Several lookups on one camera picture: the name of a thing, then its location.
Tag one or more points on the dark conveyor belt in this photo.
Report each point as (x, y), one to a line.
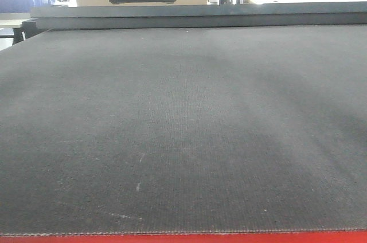
(184, 130)

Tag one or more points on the red conveyor edge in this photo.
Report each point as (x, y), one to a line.
(334, 236)

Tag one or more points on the gray conveyor end rail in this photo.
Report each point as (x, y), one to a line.
(199, 16)

